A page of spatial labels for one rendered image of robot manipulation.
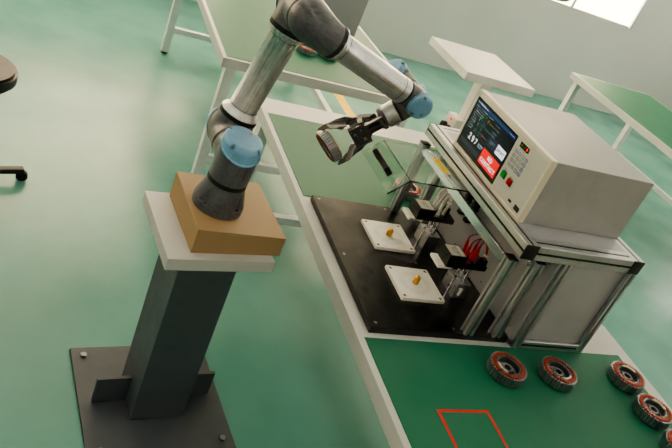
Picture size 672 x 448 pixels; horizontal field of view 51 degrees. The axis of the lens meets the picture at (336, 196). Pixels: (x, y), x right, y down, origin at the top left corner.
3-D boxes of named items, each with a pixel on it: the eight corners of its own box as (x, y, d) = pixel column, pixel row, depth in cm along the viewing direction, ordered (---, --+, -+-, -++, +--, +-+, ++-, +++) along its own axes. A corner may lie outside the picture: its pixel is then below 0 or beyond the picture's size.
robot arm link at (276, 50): (204, 156, 199) (301, -12, 178) (197, 129, 210) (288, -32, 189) (241, 169, 205) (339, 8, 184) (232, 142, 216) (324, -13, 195)
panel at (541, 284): (509, 340, 209) (560, 262, 195) (426, 211, 261) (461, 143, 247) (512, 340, 210) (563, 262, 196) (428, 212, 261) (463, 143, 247)
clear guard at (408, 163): (386, 194, 206) (394, 177, 204) (361, 152, 225) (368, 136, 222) (476, 209, 220) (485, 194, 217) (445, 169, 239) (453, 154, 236)
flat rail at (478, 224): (503, 267, 193) (508, 259, 192) (419, 152, 241) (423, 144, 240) (506, 268, 193) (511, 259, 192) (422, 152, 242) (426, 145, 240)
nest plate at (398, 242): (374, 249, 225) (376, 246, 224) (360, 221, 236) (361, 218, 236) (414, 254, 231) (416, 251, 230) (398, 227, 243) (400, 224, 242)
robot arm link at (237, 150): (211, 184, 191) (229, 143, 184) (204, 157, 201) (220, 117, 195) (252, 193, 196) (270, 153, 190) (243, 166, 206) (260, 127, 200)
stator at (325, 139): (337, 166, 221) (346, 159, 221) (319, 135, 217) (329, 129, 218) (328, 160, 231) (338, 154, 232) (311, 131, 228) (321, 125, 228)
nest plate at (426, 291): (401, 300, 206) (402, 297, 205) (384, 267, 218) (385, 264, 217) (443, 304, 212) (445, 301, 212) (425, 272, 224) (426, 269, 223)
